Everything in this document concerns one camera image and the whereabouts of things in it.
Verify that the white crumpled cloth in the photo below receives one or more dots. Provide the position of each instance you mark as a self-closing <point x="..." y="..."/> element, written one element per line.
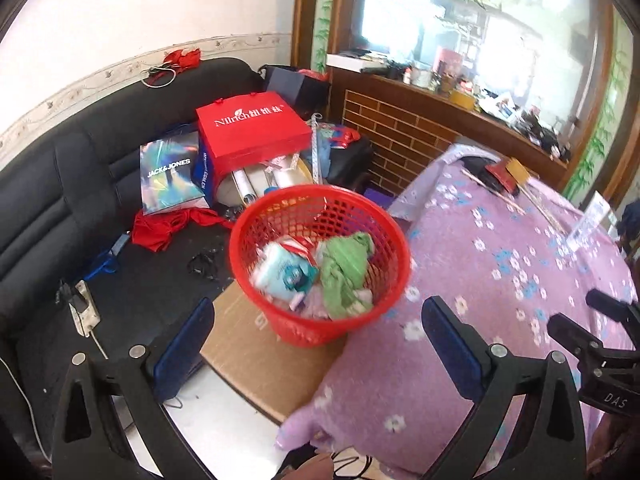
<point x="320" y="305"/>

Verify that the blue box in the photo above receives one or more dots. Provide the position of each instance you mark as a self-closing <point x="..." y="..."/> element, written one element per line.
<point x="206" y="180"/>

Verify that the red gift bag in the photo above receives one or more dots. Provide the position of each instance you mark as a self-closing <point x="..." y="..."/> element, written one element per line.
<point x="250" y="130"/>

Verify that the red cloth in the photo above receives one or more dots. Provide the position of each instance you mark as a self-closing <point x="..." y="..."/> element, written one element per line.
<point x="182" y="59"/>
<point x="160" y="230"/>

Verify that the holographic shopping bag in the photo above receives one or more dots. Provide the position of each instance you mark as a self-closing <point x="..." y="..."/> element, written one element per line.
<point x="170" y="175"/>

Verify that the bamboo wall decal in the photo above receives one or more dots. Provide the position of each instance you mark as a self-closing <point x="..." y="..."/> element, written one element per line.
<point x="600" y="135"/>

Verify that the wrapped bamboo sticks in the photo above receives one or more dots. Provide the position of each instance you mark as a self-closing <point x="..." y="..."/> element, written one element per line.
<point x="545" y="212"/>

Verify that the black sofa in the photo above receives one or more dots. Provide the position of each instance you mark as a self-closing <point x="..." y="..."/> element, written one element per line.
<point x="75" y="170"/>

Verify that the red plastic bag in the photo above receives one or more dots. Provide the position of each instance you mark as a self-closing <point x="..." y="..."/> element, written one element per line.
<point x="315" y="75"/>

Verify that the purple floral tablecloth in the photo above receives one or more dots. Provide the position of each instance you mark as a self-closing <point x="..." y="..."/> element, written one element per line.
<point x="450" y="260"/>

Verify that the person's right forearm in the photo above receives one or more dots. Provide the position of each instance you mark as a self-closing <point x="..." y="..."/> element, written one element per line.
<point x="615" y="450"/>

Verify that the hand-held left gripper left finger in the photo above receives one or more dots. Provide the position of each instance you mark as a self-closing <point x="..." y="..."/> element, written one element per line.
<point x="182" y="347"/>

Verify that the cardboard sheet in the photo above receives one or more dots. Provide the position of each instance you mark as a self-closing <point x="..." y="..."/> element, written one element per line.
<point x="250" y="355"/>

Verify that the wooden chopstick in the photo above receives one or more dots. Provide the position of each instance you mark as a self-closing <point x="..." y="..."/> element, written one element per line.
<point x="492" y="192"/>

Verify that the yellow tin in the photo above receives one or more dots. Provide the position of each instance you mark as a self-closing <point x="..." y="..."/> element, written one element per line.
<point x="462" y="99"/>

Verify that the red printed box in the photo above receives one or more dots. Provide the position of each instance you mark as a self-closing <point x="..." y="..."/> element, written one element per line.
<point x="447" y="62"/>

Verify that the wooden counter with brick panel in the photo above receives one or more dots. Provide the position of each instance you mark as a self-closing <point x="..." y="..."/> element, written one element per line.
<point x="400" y="125"/>

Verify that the blue jacket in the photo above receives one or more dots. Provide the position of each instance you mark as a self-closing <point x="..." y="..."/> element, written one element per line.
<point x="629" y="230"/>

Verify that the dark red packet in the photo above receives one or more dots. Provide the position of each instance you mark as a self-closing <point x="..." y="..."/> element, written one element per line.
<point x="500" y="177"/>

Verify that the stack of books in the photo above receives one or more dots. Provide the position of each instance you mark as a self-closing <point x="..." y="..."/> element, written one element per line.
<point x="357" y="61"/>

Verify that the light blue tissue packet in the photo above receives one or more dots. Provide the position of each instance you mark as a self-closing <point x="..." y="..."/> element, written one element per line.
<point x="280" y="272"/>

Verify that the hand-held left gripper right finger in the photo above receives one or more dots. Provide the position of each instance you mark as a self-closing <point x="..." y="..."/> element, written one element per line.
<point x="450" y="345"/>

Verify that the colourful printed bag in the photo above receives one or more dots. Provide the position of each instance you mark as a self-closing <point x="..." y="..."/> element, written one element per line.
<point x="340" y="136"/>

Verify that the white lotion tube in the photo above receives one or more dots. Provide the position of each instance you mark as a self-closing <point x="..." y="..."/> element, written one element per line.
<point x="590" y="217"/>

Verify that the red plastic basket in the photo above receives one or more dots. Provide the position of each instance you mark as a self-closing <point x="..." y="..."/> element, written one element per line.
<point x="310" y="327"/>

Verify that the dark navy paper bag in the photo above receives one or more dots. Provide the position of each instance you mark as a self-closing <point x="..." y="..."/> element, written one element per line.
<point x="295" y="92"/>

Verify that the green plush toy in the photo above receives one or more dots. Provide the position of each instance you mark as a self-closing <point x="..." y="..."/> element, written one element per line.
<point x="345" y="270"/>

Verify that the white power strip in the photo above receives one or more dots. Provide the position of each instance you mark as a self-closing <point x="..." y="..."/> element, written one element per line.
<point x="84" y="310"/>

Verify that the white paper roll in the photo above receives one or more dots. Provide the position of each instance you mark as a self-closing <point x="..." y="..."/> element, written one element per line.
<point x="250" y="185"/>

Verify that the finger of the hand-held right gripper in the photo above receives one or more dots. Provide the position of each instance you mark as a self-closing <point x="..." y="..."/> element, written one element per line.
<point x="615" y="307"/>
<point x="575" y="342"/>

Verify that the red pouch on black item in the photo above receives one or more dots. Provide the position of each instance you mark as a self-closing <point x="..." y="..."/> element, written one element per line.
<point x="475" y="165"/>

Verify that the red and white wrapper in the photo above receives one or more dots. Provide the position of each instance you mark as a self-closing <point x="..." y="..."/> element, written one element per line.
<point x="300" y="250"/>

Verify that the yellow box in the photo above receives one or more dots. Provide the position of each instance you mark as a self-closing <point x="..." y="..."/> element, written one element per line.
<point x="517" y="172"/>

